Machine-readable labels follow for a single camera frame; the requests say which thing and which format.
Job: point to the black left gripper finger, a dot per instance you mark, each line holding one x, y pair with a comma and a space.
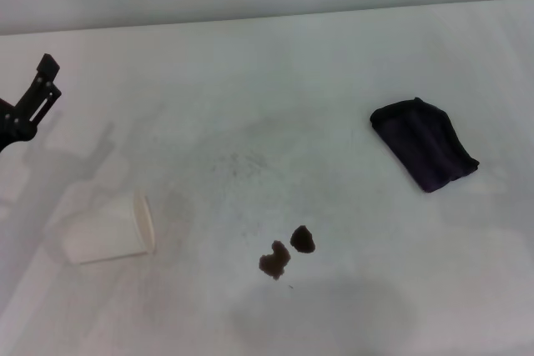
41, 89

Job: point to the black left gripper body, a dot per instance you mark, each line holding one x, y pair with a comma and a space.
12, 131

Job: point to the white paper cup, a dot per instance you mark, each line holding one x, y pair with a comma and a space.
106, 231

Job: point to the dark purple rag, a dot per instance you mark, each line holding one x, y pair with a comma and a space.
423, 143

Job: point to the brown water stain, lobed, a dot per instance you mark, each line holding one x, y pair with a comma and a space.
274, 261

